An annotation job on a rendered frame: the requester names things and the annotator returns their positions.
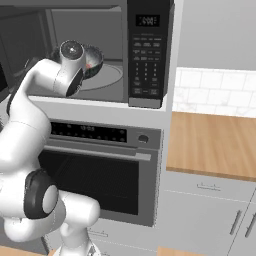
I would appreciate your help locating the stainless steel built-in oven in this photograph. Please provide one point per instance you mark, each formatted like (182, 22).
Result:
(146, 186)

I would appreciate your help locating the dark bowl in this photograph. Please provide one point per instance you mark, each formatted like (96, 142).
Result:
(95, 60)

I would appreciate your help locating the white drawer front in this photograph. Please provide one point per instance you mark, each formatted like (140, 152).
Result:
(233, 188)
(133, 238)

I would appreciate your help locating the white tall appliance cabinet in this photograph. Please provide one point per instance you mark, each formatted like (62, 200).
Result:
(168, 116)

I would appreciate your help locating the white cupboard door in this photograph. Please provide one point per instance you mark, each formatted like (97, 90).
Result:
(245, 245)
(196, 226)

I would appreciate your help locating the black microwave oven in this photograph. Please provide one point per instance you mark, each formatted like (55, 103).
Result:
(146, 66)

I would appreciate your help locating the round oven knob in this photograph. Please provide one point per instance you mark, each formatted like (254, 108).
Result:
(143, 138)

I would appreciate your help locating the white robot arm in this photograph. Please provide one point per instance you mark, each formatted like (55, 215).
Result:
(20, 156)

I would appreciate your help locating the black microwave door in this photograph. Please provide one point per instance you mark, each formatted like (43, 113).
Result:
(2, 81)

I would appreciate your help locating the black glass oven door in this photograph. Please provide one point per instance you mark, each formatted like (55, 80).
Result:
(100, 186)

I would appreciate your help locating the grey microwave turntable plate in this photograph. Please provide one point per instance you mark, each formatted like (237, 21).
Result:
(108, 76)

